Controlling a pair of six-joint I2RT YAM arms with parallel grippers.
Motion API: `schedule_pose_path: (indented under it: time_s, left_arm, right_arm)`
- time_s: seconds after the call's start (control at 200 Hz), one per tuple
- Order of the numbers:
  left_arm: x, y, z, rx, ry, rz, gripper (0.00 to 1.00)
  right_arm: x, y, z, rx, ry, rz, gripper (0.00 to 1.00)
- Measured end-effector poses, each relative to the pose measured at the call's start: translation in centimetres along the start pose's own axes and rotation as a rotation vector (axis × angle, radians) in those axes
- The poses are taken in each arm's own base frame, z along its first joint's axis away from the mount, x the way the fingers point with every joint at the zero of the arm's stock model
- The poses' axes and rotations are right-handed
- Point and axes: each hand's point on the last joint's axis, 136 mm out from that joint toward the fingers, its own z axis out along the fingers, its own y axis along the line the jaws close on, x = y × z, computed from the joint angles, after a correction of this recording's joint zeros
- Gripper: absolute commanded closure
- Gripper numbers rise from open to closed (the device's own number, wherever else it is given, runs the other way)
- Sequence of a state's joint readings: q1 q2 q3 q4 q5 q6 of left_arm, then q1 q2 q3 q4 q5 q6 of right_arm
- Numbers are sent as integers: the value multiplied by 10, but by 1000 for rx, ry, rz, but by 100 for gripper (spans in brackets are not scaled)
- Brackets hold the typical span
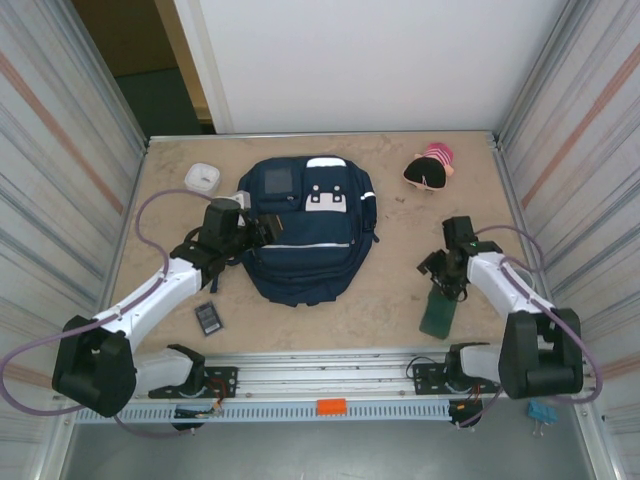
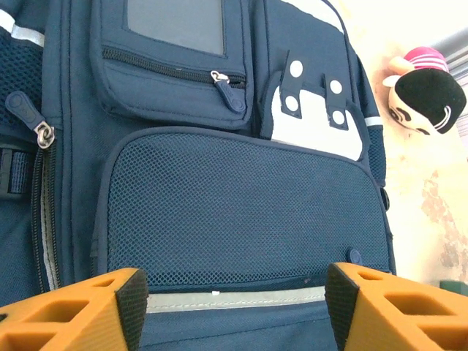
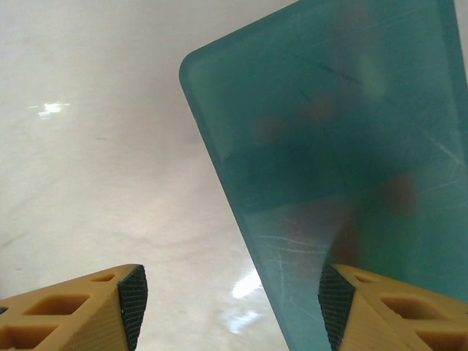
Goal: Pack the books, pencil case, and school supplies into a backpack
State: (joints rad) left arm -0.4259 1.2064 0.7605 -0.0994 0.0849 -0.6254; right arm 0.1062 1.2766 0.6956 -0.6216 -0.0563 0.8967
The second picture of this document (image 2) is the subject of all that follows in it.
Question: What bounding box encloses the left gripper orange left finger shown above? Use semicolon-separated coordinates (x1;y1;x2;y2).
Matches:
0;267;149;351

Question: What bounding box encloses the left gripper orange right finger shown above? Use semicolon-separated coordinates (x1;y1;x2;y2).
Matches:
324;262;468;351

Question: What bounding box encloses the dark green booklet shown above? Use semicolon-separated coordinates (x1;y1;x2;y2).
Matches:
439;279;468;293

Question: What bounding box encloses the navy blue backpack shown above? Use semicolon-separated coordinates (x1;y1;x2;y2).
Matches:
0;0;398;351

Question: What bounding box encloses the plush doll pink striped shirt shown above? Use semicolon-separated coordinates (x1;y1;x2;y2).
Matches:
382;46;468;135

